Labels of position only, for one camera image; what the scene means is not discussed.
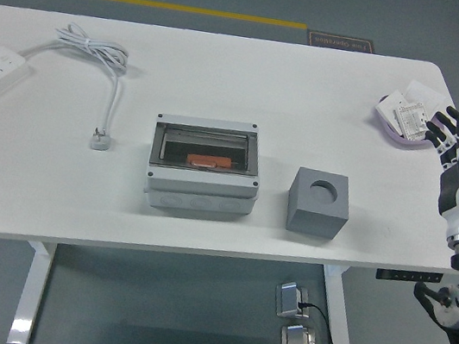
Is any orange cylindrical battery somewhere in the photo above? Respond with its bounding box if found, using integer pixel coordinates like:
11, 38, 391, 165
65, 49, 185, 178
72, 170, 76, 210
185, 151, 234, 174

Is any grey plastic junction box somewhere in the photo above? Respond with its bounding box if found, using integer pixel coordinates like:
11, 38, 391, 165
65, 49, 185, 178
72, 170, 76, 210
140, 107, 270, 230

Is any transparent hinged box lid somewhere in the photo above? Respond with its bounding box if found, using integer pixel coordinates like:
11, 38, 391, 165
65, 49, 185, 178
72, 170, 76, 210
148, 119, 261, 181

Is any small white flat box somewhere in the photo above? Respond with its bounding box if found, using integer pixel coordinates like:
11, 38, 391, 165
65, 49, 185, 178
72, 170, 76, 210
371, 89, 410, 134

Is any black table control panel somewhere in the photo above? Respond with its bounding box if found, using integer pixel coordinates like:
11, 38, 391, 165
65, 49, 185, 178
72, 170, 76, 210
374, 264, 444, 290

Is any purple plastic tray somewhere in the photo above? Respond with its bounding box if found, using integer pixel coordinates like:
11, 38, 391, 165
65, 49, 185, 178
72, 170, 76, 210
367, 92, 440, 155

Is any white printed card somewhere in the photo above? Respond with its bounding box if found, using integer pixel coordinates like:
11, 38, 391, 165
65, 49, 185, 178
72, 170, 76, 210
392, 100, 437, 144

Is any plain white paper packet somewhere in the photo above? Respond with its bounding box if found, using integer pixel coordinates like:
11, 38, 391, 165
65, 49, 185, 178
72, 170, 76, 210
399, 79, 446, 117

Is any grey block with round hole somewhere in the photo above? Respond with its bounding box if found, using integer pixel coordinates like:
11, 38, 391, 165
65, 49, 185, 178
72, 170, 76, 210
282, 164, 355, 243

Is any white table leg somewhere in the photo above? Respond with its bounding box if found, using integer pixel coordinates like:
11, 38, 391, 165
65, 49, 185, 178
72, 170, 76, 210
5, 238, 58, 344
312, 263, 367, 344

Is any brown floor sign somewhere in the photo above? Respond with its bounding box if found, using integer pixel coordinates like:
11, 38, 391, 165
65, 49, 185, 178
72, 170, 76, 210
304, 30, 377, 56

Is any yellow floor tape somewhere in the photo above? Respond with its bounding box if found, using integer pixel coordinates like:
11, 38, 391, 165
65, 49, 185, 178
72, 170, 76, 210
83, 0, 309, 35

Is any white power cord with plug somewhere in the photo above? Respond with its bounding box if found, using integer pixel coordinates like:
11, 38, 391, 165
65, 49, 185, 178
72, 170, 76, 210
7, 16, 135, 155

